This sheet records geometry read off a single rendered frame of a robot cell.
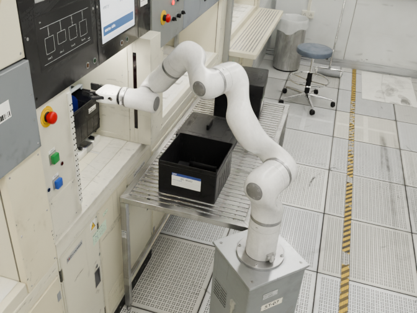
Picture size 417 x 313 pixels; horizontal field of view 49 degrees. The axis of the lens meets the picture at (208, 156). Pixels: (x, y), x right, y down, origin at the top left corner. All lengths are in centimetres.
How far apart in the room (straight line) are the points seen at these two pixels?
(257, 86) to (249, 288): 129
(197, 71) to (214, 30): 195
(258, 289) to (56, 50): 108
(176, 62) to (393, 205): 242
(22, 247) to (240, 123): 80
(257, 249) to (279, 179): 34
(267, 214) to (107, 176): 76
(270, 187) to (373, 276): 162
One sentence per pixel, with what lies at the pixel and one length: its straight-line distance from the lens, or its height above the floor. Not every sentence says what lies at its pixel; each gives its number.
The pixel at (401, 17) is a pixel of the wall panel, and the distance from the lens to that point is 607.
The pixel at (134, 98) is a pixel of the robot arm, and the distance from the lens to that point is 191.
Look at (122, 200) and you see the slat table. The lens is 210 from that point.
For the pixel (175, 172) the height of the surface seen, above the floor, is 89.
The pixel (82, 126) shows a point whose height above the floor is 102.
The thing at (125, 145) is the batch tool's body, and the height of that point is 87.
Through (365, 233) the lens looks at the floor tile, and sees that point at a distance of 333.
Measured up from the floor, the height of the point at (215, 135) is 86.
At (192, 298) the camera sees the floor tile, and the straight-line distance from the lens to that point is 266.
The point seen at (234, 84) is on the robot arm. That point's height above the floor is 141.
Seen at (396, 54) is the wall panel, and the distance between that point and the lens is 619.
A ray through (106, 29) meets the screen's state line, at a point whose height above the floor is 152.
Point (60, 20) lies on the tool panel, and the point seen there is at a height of 162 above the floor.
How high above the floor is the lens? 202
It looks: 32 degrees down
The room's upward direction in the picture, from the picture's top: 4 degrees clockwise
